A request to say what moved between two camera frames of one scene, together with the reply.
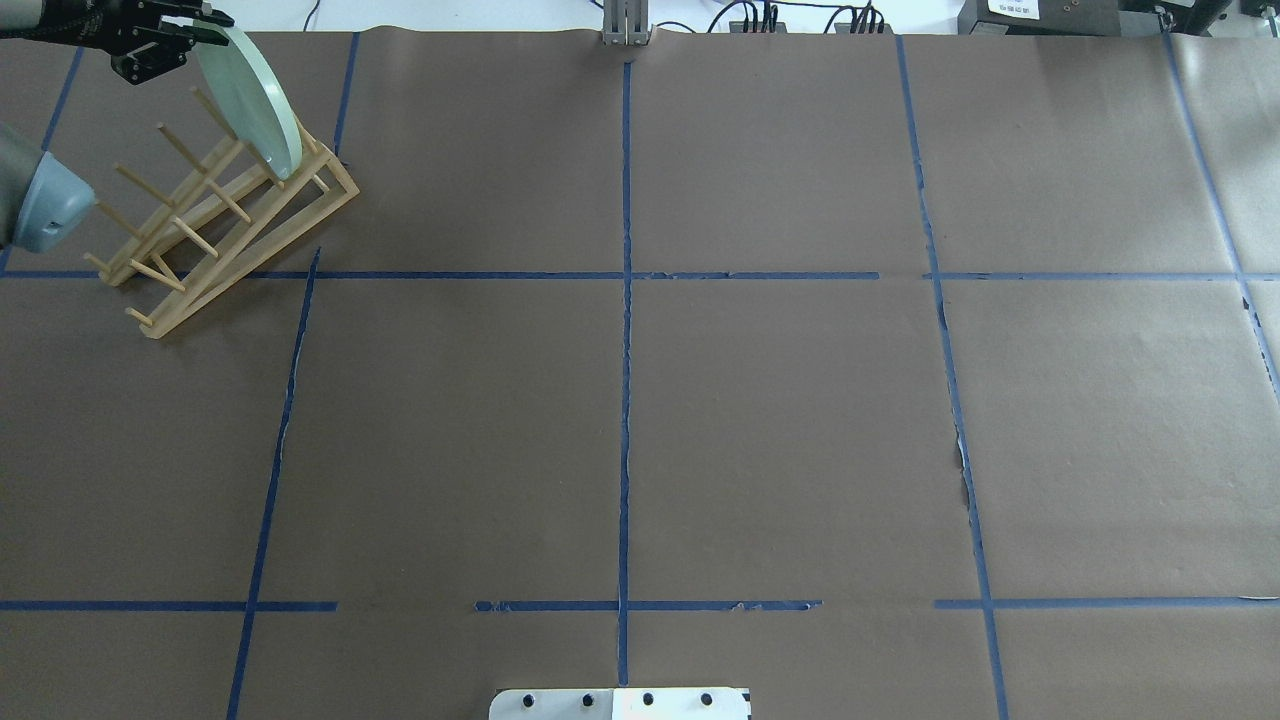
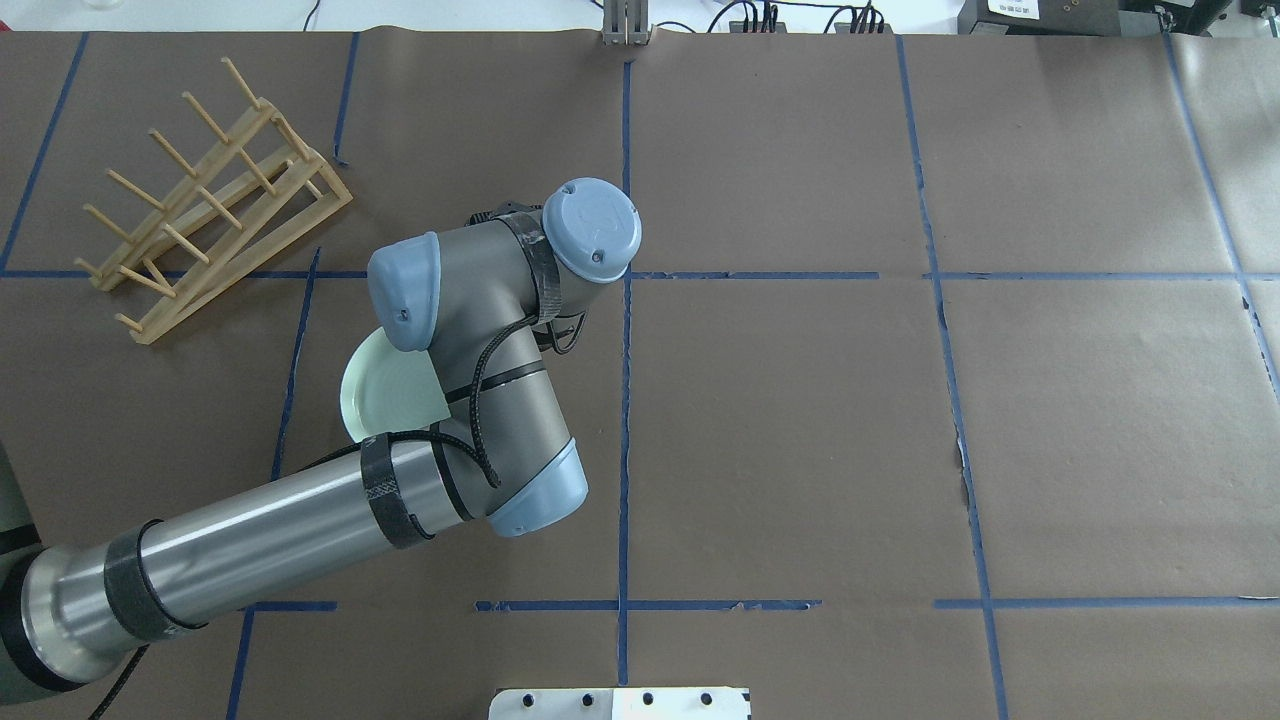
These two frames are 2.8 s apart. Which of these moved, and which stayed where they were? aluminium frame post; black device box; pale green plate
Moved: pale green plate
Stayed: black device box; aluminium frame post
